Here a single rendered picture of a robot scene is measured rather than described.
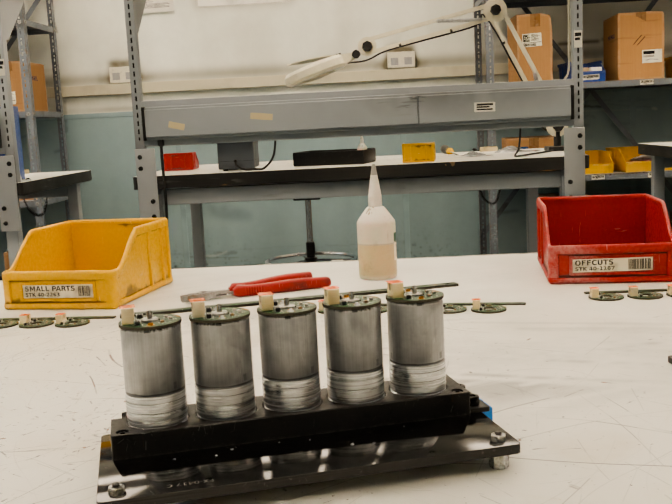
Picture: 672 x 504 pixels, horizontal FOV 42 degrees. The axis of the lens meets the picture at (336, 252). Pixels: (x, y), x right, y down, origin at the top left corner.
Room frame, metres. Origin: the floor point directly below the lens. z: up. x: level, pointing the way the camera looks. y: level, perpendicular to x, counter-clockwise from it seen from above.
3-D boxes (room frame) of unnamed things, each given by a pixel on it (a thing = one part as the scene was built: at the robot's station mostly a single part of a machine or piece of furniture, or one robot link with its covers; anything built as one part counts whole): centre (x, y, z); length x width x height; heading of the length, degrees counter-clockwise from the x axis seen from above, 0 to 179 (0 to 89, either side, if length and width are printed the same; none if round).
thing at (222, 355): (0.36, 0.05, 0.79); 0.02 x 0.02 x 0.05
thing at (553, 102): (2.72, -0.08, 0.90); 1.30 x 0.06 x 0.12; 87
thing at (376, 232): (0.77, -0.04, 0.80); 0.03 x 0.03 x 0.10
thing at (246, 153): (2.89, 0.30, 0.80); 0.15 x 0.12 x 0.10; 179
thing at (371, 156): (2.95, -0.01, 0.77); 0.24 x 0.16 x 0.04; 73
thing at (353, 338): (0.37, -0.01, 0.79); 0.02 x 0.02 x 0.05
